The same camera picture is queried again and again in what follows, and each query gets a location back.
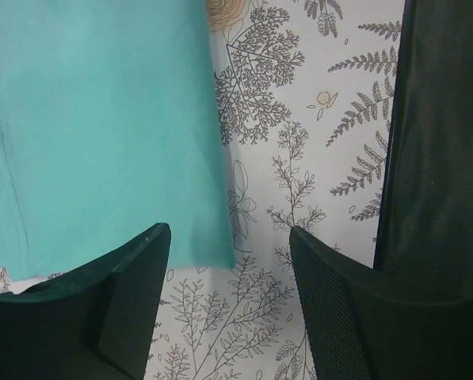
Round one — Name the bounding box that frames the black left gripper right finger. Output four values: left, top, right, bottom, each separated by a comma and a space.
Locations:
289, 226, 473, 379

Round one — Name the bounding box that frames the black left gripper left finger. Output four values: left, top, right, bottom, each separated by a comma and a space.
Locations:
0, 223, 171, 380

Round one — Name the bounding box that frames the mint green t shirt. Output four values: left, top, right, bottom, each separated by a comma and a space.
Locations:
0, 1, 236, 280

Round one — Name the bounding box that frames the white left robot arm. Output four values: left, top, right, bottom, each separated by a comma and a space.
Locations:
0, 1, 473, 379

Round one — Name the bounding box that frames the floral patterned table mat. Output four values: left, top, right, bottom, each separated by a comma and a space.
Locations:
0, 1, 403, 379

